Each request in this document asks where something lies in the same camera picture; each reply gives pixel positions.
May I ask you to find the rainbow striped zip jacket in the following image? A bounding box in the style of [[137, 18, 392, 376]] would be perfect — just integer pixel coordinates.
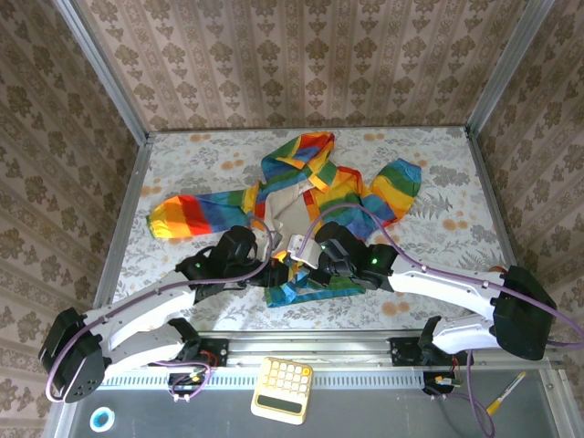
[[145, 130, 423, 309]]

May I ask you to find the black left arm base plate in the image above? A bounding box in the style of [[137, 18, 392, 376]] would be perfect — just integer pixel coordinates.
[[148, 337, 229, 368]]

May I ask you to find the grey metal shelf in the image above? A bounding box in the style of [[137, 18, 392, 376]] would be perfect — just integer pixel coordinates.
[[43, 364, 584, 438]]

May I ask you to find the slotted grey cable duct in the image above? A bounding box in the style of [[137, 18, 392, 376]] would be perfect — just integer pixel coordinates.
[[80, 368, 428, 390]]

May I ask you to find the yellow white pen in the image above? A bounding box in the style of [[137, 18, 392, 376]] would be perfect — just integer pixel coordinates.
[[485, 371, 527, 417]]

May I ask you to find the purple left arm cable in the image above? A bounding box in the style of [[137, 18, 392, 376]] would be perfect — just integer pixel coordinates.
[[45, 216, 275, 402]]

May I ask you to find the cream calculator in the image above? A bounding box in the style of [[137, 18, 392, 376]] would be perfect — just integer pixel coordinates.
[[249, 355, 315, 426]]

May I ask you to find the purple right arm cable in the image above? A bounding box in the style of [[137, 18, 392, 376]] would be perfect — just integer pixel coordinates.
[[300, 203, 584, 437]]

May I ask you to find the aluminium table side rail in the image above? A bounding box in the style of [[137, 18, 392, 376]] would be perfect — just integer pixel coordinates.
[[464, 127, 542, 332], [85, 136, 154, 334]]

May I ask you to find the long aluminium table rail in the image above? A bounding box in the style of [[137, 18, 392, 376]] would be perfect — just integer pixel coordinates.
[[63, 330, 560, 366]]

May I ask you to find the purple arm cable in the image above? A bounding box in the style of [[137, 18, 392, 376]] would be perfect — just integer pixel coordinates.
[[45, 216, 275, 402], [300, 203, 584, 437]]

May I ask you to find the aluminium corner post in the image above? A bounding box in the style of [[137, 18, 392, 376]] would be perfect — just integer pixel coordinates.
[[467, 0, 556, 136], [53, 0, 150, 143]]

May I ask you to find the blue tape roll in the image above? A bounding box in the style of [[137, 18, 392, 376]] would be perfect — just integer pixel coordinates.
[[89, 405, 115, 433]]

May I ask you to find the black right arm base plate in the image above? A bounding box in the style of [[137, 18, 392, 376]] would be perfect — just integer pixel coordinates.
[[389, 336, 475, 367]]

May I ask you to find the floral tablecloth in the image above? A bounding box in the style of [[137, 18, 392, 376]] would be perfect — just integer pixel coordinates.
[[105, 127, 528, 332]]

